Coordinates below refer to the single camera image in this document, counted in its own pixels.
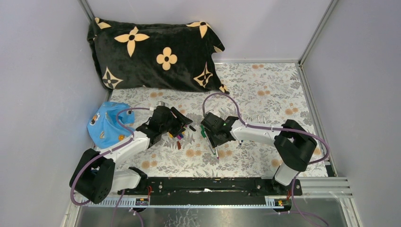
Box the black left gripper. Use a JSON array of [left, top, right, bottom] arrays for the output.
[[160, 107, 193, 138]]

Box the bundle of coloured marker pens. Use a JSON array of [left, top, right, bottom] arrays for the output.
[[200, 125, 219, 160]]

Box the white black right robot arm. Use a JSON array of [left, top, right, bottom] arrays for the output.
[[201, 113, 317, 195]]

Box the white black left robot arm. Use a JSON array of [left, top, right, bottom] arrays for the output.
[[70, 105, 193, 206]]

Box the floral patterned table mat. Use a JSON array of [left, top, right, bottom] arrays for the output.
[[110, 63, 315, 177]]

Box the blue cartoon cloth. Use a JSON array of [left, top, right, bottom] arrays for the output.
[[87, 102, 135, 149]]

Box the black floral pillow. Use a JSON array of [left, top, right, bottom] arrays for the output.
[[87, 17, 228, 93]]

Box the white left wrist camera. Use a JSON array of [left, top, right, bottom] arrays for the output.
[[157, 101, 167, 108]]

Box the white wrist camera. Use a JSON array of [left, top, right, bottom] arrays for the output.
[[157, 101, 167, 108], [209, 110, 220, 117]]

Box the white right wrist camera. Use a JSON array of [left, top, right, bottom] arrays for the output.
[[209, 110, 220, 117]]

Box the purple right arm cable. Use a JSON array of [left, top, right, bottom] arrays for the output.
[[202, 92, 331, 227]]

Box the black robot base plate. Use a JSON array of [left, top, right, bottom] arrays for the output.
[[124, 177, 303, 206]]

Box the aluminium frame rail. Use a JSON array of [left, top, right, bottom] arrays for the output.
[[63, 177, 360, 227]]

